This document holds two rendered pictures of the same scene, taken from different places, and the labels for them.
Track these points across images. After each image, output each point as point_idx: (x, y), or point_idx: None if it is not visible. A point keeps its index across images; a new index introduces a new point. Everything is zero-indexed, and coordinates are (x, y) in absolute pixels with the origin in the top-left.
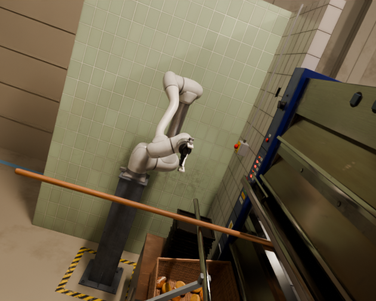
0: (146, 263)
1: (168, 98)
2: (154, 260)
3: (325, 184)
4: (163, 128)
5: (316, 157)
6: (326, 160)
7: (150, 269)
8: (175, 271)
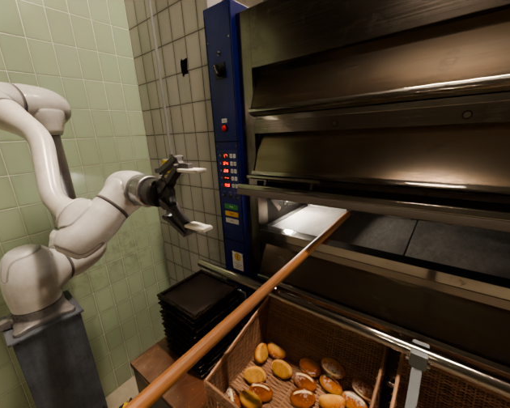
0: (181, 401)
1: (13, 130)
2: (184, 384)
3: (410, 110)
4: (60, 189)
5: (363, 88)
6: (392, 80)
7: (195, 402)
8: (231, 367)
